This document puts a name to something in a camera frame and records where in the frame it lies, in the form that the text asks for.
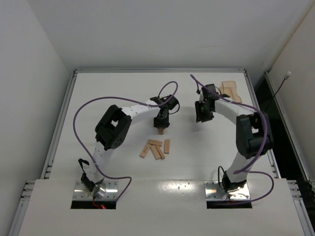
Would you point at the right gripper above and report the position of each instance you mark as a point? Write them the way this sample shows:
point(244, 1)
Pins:
point(202, 117)

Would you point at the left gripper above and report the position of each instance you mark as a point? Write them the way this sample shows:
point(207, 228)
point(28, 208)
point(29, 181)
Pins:
point(161, 123)

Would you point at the amber transparent plastic box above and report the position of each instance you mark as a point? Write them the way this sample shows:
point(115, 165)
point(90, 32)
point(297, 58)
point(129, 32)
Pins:
point(230, 88)

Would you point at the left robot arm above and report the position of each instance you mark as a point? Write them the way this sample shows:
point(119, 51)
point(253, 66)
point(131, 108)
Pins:
point(112, 129)

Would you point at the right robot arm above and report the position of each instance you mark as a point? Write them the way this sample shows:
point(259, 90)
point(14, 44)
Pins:
point(253, 133)

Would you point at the wood block with text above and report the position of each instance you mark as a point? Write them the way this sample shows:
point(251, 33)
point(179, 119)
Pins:
point(145, 150)

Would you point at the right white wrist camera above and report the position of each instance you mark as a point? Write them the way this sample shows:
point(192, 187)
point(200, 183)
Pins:
point(203, 95)

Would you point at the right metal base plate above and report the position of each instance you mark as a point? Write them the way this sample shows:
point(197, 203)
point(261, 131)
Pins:
point(214, 193)

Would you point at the metal base plate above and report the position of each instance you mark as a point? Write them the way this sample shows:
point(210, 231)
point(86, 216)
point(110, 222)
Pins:
point(105, 191)
point(214, 193)

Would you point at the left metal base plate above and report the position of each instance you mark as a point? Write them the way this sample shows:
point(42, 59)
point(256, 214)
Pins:
point(105, 191)

